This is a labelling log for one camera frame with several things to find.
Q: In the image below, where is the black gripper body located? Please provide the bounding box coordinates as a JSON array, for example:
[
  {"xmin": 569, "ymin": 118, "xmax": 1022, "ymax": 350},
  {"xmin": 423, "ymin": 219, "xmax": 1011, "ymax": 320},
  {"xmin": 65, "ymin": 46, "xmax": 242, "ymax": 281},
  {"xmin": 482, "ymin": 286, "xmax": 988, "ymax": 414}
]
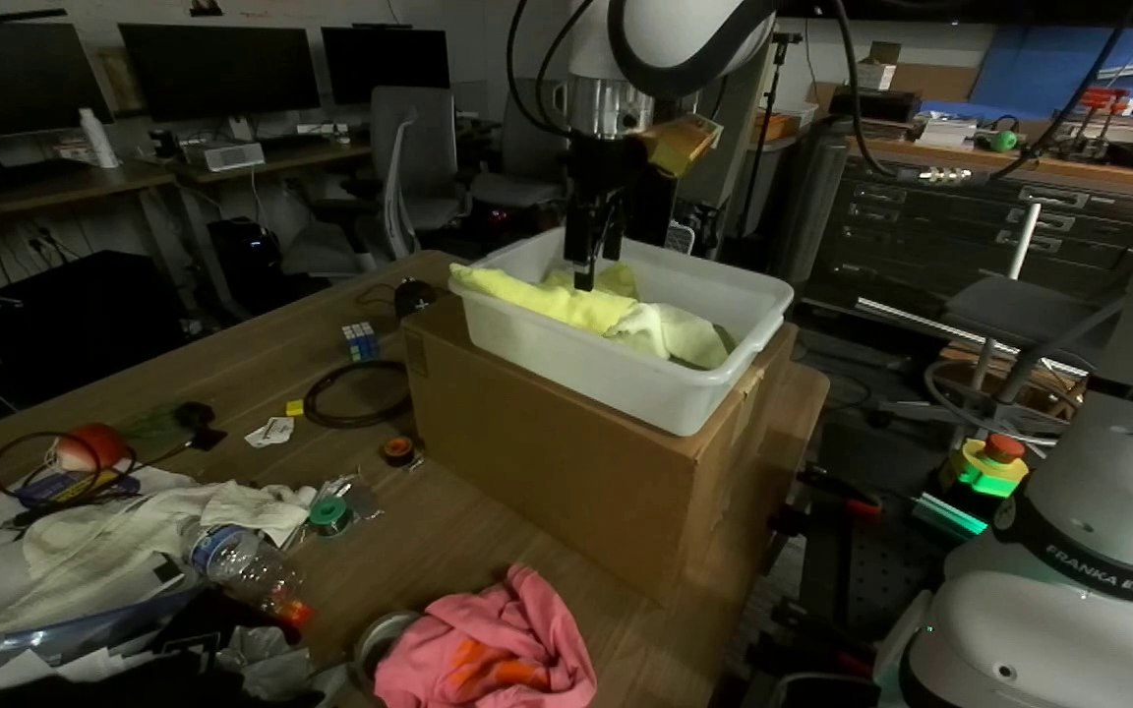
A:
[{"xmin": 562, "ymin": 135, "xmax": 676, "ymax": 245}]

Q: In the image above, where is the yellow green cloth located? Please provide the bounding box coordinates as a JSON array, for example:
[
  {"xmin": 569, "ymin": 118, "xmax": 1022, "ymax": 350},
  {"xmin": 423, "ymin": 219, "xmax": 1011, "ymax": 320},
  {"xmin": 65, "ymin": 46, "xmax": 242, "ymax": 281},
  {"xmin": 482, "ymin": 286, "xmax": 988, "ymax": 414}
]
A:
[{"xmin": 451, "ymin": 262, "xmax": 733, "ymax": 369}]

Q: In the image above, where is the pink peach cloth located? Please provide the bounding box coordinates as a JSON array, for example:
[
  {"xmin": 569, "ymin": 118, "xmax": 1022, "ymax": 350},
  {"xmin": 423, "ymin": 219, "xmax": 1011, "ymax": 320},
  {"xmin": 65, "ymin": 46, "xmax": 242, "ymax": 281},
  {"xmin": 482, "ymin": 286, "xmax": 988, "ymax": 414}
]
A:
[{"xmin": 372, "ymin": 567, "xmax": 596, "ymax": 708}]

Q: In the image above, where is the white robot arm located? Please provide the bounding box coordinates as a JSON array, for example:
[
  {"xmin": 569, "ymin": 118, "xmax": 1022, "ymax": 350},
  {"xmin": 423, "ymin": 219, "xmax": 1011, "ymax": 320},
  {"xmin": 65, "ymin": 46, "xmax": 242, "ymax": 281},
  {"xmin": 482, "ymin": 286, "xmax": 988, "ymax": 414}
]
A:
[{"xmin": 883, "ymin": 281, "xmax": 1133, "ymax": 708}]

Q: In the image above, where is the brown cardboard box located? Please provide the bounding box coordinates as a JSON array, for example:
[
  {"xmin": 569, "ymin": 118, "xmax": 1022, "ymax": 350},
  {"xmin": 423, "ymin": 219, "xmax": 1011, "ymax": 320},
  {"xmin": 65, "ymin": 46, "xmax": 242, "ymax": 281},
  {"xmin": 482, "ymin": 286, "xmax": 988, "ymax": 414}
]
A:
[{"xmin": 403, "ymin": 303, "xmax": 831, "ymax": 597}]

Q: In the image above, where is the white projector box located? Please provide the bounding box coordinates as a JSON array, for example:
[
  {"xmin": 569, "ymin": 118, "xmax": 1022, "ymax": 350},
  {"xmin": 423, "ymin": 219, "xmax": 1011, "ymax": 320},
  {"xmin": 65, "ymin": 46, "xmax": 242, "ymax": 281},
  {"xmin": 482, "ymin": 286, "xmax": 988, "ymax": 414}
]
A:
[{"xmin": 202, "ymin": 143, "xmax": 262, "ymax": 173}]

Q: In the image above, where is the white plastic bin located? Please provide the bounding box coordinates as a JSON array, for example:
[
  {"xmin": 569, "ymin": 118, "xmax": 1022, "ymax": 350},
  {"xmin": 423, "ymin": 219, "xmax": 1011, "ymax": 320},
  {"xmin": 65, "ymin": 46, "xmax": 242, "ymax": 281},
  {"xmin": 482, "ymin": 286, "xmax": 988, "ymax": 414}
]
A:
[{"xmin": 448, "ymin": 227, "xmax": 794, "ymax": 435}]

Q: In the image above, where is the grey office chair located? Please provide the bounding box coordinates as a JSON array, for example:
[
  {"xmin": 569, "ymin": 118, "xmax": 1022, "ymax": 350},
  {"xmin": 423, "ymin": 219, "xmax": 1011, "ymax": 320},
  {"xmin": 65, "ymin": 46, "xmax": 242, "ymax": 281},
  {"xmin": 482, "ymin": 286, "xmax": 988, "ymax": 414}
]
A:
[{"xmin": 369, "ymin": 87, "xmax": 465, "ymax": 255}]

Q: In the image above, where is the black computer mouse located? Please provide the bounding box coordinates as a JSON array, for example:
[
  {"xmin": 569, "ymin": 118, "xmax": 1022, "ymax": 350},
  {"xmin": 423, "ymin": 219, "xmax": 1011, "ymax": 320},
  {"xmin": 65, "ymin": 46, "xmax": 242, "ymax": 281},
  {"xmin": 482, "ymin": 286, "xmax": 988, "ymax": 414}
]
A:
[{"xmin": 392, "ymin": 281, "xmax": 436, "ymax": 316}]

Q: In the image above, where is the rubiks cube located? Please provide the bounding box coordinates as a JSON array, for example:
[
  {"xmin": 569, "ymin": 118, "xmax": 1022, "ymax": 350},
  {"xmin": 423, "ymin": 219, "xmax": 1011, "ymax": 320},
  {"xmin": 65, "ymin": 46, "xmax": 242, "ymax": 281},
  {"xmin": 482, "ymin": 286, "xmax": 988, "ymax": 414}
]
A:
[{"xmin": 343, "ymin": 323, "xmax": 380, "ymax": 363}]

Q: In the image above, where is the orange tape roll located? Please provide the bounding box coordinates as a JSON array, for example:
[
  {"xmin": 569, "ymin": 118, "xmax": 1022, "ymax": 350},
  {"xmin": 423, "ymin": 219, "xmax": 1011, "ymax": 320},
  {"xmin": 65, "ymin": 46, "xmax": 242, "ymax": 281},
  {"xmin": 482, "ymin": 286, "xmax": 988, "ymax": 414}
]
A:
[{"xmin": 380, "ymin": 435, "xmax": 418, "ymax": 470}]

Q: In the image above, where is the black monitor middle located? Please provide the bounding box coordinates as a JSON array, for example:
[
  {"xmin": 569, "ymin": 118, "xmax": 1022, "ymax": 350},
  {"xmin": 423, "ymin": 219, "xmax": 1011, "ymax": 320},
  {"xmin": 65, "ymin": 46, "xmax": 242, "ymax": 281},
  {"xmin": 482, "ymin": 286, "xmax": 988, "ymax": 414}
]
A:
[{"xmin": 123, "ymin": 24, "xmax": 317, "ymax": 118}]

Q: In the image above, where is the emergency stop button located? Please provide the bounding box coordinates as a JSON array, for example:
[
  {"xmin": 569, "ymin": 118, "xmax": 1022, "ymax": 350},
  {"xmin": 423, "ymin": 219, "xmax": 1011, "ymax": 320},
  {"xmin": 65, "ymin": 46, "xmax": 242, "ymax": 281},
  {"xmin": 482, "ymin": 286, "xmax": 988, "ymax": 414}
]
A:
[{"xmin": 956, "ymin": 432, "xmax": 1025, "ymax": 498}]

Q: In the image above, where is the white plastic bottle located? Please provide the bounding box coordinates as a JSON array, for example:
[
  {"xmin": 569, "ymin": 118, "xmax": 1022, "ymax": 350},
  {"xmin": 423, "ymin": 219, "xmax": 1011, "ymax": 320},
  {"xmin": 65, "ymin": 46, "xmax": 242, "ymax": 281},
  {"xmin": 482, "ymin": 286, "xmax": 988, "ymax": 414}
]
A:
[{"xmin": 78, "ymin": 108, "xmax": 123, "ymax": 173}]

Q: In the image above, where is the clear water bottle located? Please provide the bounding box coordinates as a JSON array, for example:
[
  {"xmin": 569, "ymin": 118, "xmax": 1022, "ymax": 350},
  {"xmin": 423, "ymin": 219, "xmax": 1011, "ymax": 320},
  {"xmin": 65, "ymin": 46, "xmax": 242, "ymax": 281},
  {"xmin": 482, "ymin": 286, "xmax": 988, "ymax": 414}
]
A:
[{"xmin": 186, "ymin": 526, "xmax": 310, "ymax": 635}]

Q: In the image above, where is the metal bowl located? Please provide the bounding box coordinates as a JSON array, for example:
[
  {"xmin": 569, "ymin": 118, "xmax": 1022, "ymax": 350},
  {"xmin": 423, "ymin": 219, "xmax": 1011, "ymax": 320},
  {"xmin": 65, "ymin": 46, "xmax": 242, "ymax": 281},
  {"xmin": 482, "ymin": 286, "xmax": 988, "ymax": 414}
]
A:
[{"xmin": 351, "ymin": 609, "xmax": 418, "ymax": 690}]

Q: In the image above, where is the white cloth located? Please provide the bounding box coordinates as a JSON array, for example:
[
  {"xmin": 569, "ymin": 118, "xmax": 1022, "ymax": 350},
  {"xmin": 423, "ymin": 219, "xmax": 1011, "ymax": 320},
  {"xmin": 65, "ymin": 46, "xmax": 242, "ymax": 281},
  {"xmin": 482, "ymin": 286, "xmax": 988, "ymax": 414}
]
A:
[{"xmin": 0, "ymin": 470, "xmax": 316, "ymax": 635}]

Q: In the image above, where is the black cable loop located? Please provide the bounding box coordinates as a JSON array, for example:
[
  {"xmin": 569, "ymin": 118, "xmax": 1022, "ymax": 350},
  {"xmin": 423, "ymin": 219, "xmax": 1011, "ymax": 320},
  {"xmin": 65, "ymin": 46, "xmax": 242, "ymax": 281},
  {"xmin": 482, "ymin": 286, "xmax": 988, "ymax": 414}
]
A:
[{"xmin": 300, "ymin": 357, "xmax": 418, "ymax": 432}]

